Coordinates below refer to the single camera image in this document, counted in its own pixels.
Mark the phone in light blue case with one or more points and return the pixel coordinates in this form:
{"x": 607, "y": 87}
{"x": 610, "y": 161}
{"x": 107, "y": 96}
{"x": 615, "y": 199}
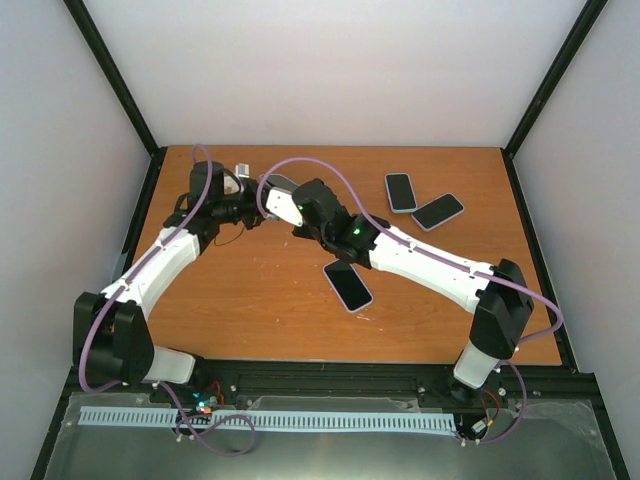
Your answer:
{"x": 400, "y": 193}

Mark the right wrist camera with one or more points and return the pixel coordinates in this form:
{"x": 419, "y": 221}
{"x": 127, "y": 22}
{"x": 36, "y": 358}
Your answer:
{"x": 280, "y": 205}

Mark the phone in lavender case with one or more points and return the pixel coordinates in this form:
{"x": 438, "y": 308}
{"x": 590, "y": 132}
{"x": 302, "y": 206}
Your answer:
{"x": 348, "y": 286}

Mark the black frame post left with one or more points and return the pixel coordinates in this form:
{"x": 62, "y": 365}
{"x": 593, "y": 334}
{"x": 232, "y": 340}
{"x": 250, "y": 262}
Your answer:
{"x": 156, "y": 156}

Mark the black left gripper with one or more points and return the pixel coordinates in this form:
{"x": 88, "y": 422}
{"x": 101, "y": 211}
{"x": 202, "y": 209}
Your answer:
{"x": 256, "y": 216}

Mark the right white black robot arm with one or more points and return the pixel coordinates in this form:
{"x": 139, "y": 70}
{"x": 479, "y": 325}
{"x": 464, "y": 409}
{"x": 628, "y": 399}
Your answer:
{"x": 495, "y": 295}

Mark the black frame post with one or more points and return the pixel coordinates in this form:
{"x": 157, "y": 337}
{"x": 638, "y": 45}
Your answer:
{"x": 156, "y": 156}
{"x": 576, "y": 155}

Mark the light blue cable duct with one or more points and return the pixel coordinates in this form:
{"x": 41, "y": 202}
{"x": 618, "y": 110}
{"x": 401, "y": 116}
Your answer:
{"x": 281, "y": 421}

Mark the black frame post right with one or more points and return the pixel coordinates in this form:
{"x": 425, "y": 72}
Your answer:
{"x": 576, "y": 155}

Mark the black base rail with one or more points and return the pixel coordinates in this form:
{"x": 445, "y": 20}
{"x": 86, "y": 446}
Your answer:
{"x": 430, "y": 385}

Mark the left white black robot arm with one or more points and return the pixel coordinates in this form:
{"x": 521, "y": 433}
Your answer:
{"x": 111, "y": 337}

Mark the metal base plate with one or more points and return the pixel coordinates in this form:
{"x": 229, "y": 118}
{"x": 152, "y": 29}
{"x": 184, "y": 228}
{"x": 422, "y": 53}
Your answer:
{"x": 555, "y": 440}

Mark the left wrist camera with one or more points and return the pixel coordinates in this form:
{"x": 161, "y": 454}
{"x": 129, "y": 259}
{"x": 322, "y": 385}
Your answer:
{"x": 241, "y": 172}

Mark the black smartphone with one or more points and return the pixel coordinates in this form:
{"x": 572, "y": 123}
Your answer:
{"x": 278, "y": 181}

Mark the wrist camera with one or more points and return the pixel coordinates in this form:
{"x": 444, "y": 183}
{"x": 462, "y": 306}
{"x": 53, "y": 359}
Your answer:
{"x": 241, "y": 172}
{"x": 280, "y": 205}

